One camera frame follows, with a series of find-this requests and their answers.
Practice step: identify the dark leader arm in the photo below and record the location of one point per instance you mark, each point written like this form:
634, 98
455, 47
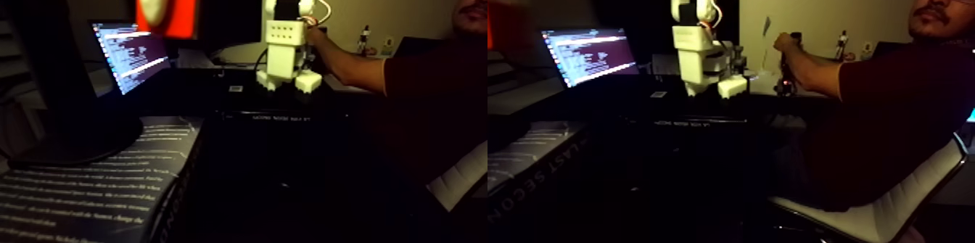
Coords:
786, 84

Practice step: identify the person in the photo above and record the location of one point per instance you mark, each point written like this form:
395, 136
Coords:
434, 100
899, 122

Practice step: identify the person's hand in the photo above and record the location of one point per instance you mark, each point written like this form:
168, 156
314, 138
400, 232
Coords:
318, 37
786, 43

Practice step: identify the dark computer monitor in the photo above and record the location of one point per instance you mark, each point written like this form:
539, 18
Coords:
632, 1
221, 12

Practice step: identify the small white tag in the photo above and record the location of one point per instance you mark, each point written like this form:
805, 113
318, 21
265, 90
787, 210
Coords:
236, 88
657, 94

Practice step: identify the open laptop lit screen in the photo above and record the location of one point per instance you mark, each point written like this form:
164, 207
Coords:
133, 50
590, 54

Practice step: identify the black monitor with round stand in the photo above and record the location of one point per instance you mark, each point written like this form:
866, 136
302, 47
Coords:
68, 107

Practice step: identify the small figurine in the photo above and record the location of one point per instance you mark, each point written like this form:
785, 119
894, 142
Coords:
842, 45
364, 40

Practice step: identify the red cube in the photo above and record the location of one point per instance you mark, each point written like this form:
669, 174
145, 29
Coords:
183, 12
504, 27

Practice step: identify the black book white text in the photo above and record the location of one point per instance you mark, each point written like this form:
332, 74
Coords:
91, 191
525, 153

